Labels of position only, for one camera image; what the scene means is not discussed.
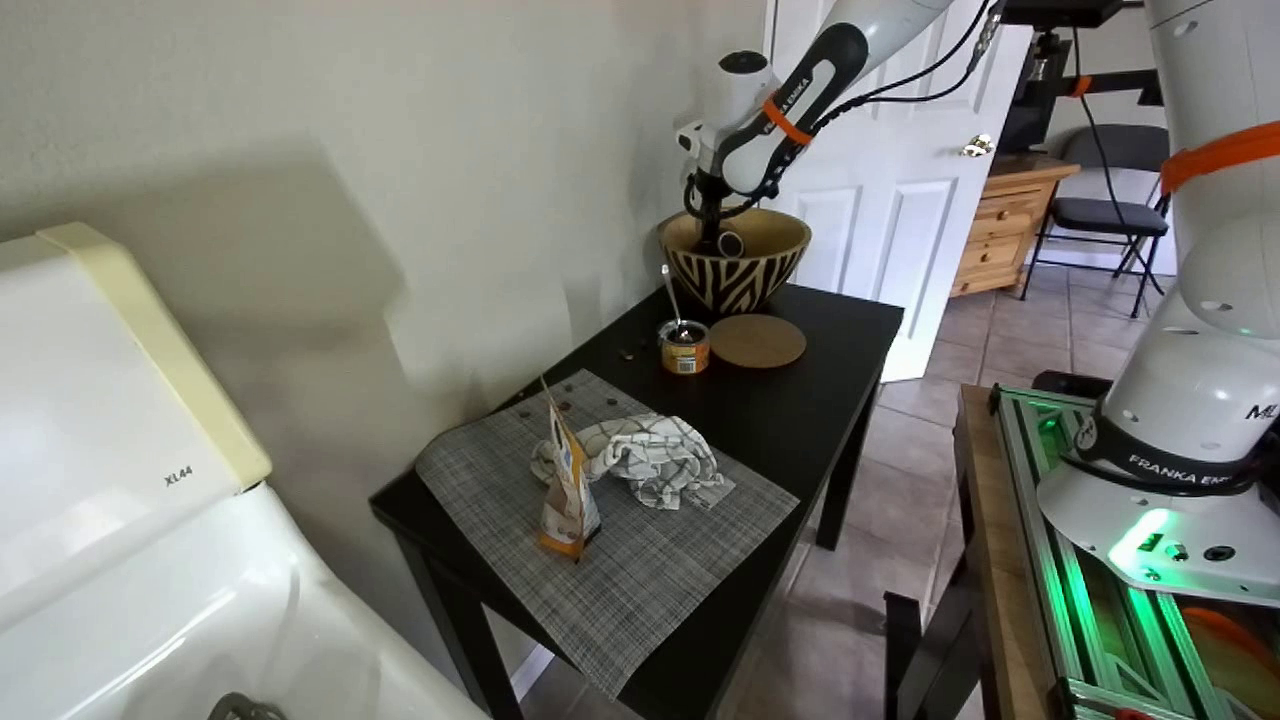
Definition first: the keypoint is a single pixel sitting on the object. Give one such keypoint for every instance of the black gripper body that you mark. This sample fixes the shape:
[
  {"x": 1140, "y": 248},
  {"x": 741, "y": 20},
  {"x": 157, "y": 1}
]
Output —
[{"x": 726, "y": 196}]

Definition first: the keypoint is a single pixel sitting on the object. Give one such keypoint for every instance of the black round mug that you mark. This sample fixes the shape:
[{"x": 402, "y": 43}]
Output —
[{"x": 734, "y": 240}]

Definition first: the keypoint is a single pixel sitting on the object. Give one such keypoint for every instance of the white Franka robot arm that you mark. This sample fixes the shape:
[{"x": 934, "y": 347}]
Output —
[{"x": 1200, "y": 400}]

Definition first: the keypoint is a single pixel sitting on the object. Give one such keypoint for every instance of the zebra pattern wooden bowl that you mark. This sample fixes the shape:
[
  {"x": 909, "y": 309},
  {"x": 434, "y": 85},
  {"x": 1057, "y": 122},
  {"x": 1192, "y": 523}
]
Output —
[{"x": 747, "y": 276}]

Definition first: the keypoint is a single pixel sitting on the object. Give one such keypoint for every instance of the white plastic spoon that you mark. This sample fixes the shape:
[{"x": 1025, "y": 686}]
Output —
[{"x": 668, "y": 293}]

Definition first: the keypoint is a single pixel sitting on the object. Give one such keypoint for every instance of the round cork coaster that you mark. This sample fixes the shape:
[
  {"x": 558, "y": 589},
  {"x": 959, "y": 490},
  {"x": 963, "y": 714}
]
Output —
[{"x": 757, "y": 343}]

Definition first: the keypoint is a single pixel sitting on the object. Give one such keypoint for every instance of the open tin can orange label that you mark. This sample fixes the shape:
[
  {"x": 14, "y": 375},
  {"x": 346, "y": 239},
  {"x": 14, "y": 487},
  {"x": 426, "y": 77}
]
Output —
[{"x": 685, "y": 354}]

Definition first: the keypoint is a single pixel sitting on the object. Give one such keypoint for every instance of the white panel door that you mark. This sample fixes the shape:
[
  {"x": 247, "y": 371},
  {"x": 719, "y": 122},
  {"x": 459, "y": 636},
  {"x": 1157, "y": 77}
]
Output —
[{"x": 907, "y": 224}]

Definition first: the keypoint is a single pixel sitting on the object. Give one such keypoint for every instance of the black side table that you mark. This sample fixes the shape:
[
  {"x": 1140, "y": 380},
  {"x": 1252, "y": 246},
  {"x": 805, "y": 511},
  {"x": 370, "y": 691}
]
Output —
[{"x": 800, "y": 400}]

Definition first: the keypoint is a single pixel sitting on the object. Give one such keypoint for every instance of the crumpled printed cloth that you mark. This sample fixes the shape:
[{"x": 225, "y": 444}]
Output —
[{"x": 661, "y": 461}]

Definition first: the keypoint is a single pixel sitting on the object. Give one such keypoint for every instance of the metal door knob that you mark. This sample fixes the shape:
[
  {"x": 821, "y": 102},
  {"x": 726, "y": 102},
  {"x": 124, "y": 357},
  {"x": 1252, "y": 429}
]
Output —
[{"x": 981, "y": 146}]

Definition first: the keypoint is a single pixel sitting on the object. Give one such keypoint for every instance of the wooden drawer chest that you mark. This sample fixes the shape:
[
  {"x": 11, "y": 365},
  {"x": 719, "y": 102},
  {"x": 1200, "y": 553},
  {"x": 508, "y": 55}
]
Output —
[{"x": 1002, "y": 232}]

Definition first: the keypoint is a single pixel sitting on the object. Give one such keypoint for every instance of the orange snack bag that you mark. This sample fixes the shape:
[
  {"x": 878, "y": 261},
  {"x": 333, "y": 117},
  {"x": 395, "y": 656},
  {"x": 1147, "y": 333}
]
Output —
[{"x": 571, "y": 494}]

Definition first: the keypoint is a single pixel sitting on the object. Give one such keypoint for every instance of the gray woven placemat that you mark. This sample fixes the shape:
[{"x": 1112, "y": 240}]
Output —
[{"x": 626, "y": 587}]

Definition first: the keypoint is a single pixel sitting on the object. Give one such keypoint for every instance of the black folding chair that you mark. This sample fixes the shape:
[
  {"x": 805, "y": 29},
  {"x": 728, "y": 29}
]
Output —
[{"x": 1112, "y": 209}]

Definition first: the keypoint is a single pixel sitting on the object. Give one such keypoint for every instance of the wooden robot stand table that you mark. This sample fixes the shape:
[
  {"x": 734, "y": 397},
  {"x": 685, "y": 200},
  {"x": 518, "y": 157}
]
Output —
[{"x": 995, "y": 573}]

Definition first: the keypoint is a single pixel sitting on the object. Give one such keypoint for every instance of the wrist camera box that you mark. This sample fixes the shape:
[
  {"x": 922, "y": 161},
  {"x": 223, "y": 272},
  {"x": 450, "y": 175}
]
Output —
[{"x": 691, "y": 136}]

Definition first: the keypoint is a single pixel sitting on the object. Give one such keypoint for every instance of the black camera tripod stand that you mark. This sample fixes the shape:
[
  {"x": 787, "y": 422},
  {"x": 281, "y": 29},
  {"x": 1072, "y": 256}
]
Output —
[{"x": 1032, "y": 93}]

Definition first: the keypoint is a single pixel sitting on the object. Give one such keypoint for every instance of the green-lit aluminium frame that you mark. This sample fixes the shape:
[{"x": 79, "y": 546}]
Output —
[{"x": 1104, "y": 643}]

